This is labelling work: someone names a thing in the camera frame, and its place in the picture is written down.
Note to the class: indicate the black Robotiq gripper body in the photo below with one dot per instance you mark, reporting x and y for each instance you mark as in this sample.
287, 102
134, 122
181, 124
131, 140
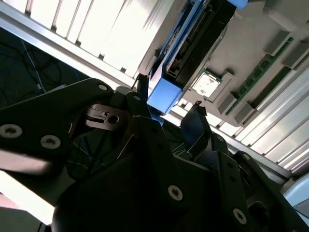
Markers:
120, 198

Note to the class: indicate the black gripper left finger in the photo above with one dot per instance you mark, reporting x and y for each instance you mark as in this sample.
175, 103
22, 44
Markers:
36, 116

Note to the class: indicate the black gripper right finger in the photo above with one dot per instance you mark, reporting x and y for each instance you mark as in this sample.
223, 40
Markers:
224, 183

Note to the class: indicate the hard disk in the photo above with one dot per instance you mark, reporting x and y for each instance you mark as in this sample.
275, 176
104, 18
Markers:
166, 94

